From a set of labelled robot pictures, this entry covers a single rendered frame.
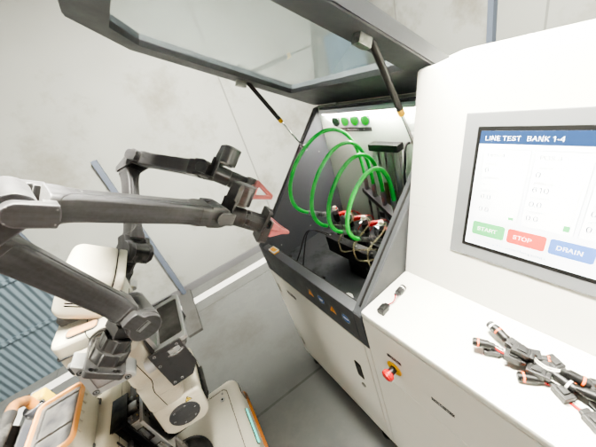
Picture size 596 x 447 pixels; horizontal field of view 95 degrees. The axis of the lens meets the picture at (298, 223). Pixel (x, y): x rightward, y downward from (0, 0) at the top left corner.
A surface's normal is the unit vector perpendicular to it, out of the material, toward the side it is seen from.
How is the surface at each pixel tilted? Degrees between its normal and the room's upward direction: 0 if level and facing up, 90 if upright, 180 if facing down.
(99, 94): 90
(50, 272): 108
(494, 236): 76
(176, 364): 90
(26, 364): 90
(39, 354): 90
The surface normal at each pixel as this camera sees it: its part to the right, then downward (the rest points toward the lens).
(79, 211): 0.77, 0.48
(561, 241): -0.82, 0.29
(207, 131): 0.48, 0.31
